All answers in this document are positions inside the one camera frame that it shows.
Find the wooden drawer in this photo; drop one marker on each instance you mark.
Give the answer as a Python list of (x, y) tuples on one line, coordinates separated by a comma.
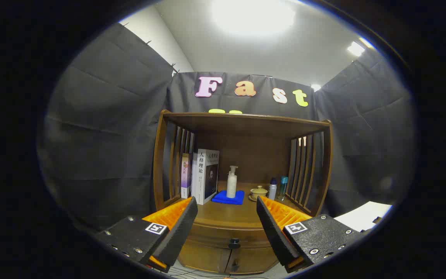
[(211, 234)]

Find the yellow lidded teacup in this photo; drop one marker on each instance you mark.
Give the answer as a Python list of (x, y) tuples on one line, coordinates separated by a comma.
[(258, 192)]

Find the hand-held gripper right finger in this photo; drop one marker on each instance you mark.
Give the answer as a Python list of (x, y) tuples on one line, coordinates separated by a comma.
[(273, 232)]

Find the white pump bottle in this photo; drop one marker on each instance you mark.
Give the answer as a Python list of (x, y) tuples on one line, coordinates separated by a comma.
[(231, 186)]

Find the teal slim bottle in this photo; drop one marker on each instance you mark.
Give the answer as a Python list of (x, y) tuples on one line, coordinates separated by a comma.
[(282, 188)]

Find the large ceiling light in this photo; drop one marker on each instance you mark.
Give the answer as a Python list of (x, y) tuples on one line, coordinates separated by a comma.
[(252, 15)]

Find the small ceiling light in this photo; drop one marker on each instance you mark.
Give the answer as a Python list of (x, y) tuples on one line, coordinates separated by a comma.
[(356, 48)]

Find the wooden countertop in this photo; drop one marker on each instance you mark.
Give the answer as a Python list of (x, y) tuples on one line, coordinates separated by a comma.
[(223, 215)]

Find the thin purple book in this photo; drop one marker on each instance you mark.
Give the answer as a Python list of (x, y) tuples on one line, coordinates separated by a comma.
[(185, 174)]

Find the wooden cabinet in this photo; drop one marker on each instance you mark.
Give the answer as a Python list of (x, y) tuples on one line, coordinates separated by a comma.
[(246, 155)]

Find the black drawer knob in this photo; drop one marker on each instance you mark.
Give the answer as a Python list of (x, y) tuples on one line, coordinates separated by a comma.
[(234, 244)]

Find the thick white book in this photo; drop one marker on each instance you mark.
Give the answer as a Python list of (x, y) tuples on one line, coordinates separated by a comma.
[(199, 174)]

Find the white bottle blue cap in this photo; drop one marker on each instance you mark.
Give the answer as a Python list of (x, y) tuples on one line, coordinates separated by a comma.
[(272, 190)]

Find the blue folded cloth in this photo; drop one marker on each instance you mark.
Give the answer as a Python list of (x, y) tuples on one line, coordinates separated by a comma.
[(227, 198)]

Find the black backdrop cloth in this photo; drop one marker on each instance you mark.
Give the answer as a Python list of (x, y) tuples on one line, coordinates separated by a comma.
[(110, 135)]

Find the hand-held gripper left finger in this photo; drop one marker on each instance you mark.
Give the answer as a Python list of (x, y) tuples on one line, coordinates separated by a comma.
[(180, 232)]

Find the wooden cabinet door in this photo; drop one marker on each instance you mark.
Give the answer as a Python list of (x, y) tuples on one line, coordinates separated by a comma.
[(203, 257), (254, 261)]

